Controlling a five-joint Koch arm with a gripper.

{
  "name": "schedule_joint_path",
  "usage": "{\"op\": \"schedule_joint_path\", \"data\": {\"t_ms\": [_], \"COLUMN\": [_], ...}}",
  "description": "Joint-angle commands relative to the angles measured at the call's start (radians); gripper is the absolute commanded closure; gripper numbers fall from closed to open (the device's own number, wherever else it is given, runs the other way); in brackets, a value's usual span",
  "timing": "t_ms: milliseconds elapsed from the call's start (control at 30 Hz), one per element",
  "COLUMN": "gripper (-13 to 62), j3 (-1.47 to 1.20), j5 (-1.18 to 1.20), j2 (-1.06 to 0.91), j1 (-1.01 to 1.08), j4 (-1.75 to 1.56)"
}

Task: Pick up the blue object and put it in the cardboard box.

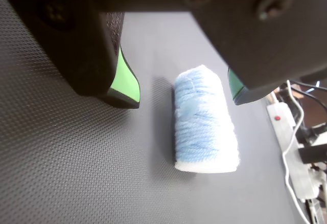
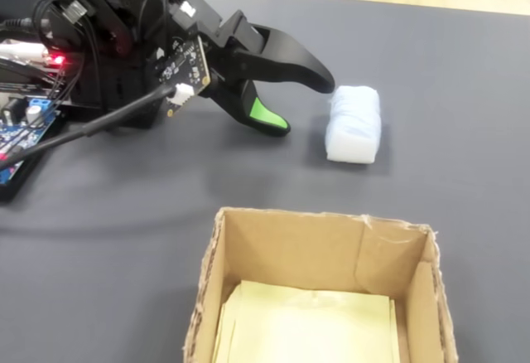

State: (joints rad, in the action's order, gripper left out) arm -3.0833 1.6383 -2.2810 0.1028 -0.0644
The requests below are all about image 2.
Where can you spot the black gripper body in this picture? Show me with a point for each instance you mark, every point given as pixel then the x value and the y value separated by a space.
pixel 215 27

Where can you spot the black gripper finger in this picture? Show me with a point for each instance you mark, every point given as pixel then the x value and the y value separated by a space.
pixel 290 64

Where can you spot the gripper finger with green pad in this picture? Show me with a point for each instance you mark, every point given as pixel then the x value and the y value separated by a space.
pixel 256 118

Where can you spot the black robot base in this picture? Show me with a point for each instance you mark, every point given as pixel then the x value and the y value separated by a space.
pixel 120 89

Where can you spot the open cardboard box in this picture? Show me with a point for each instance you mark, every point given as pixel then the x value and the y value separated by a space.
pixel 298 247

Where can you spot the small red LED board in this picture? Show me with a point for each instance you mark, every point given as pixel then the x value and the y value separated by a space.
pixel 56 60

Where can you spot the dark grey table mat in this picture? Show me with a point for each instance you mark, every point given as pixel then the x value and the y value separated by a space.
pixel 124 255

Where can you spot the white plug connector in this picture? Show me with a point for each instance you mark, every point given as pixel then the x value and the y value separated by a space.
pixel 25 50

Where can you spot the yellow paper sheet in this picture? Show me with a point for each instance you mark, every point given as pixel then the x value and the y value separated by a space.
pixel 310 325

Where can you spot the blue circuit board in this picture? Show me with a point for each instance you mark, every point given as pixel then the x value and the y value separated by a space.
pixel 20 131

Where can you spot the black board holder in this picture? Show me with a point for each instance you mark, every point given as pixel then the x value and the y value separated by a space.
pixel 16 189

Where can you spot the black camera circuit board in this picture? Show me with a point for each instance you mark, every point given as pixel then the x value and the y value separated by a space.
pixel 186 64

